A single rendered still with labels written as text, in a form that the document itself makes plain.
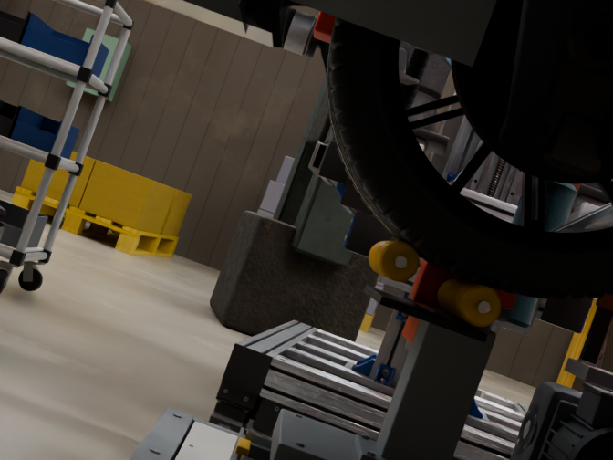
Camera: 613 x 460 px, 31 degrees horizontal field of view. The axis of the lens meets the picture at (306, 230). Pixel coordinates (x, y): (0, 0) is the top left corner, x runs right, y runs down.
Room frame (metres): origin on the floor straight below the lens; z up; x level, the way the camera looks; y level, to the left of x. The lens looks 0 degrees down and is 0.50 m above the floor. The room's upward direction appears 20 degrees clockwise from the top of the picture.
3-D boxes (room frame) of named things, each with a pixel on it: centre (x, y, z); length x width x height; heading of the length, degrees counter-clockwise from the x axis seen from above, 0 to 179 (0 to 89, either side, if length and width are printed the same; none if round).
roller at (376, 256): (1.72, -0.14, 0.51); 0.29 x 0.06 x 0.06; 1
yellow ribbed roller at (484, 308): (1.66, -0.26, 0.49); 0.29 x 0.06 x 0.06; 1
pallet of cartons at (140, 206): (7.97, 1.40, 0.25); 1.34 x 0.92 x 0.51; 176
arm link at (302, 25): (2.06, 0.13, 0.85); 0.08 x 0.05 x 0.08; 1
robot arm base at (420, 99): (2.61, -0.13, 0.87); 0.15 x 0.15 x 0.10
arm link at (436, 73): (2.61, -0.12, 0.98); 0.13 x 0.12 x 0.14; 70
